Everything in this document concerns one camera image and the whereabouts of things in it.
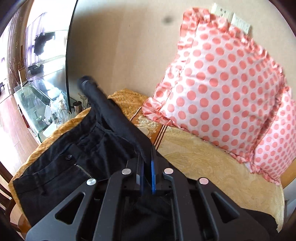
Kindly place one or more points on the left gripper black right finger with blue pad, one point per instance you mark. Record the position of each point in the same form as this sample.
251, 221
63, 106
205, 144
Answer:
201, 211

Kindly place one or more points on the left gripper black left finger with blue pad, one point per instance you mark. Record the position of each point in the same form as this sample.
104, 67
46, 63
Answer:
94, 210

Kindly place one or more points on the black pants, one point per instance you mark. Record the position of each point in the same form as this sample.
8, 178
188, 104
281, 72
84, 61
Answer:
149, 216

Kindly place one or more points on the yellow patterned bed sheet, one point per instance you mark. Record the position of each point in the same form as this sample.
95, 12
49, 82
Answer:
208, 171

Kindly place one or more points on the pink polka dot pillow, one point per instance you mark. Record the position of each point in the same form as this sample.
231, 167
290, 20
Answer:
221, 86
276, 150

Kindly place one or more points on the metal cup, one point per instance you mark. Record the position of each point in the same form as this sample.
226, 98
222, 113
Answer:
77, 105

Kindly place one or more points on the glass aquarium tank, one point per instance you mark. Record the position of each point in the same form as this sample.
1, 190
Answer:
43, 106

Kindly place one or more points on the wooden chair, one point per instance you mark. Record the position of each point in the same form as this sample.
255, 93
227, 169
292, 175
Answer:
9, 230

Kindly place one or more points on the dark window frame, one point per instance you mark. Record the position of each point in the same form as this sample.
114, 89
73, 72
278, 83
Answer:
71, 81

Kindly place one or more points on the white wall socket panel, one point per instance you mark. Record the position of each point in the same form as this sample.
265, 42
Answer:
231, 17

